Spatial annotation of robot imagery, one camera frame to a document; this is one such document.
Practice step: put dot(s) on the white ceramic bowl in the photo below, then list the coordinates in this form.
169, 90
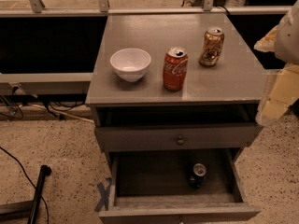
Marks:
130, 64

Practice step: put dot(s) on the grey open middle drawer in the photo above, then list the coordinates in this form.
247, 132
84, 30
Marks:
151, 187

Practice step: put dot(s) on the grey top drawer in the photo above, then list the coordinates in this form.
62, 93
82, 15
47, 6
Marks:
145, 128

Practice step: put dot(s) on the black metal stand leg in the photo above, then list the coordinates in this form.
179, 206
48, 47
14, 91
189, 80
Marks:
44, 172

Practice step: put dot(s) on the grey wooden drawer cabinet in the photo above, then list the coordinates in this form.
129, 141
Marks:
237, 78

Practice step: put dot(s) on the round brass drawer knob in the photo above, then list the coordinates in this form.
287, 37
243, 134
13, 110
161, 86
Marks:
180, 141

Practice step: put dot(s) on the grey metal railing frame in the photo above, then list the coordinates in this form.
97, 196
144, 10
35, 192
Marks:
37, 33

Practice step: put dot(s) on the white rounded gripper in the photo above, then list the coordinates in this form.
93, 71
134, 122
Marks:
289, 38

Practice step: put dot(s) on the red coca-cola can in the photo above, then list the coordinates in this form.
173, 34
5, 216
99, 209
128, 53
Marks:
175, 68

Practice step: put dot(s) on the gold soda can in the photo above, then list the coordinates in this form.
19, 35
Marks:
213, 43

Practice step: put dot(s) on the blue pepsi can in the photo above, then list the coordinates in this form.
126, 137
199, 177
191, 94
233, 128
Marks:
197, 175

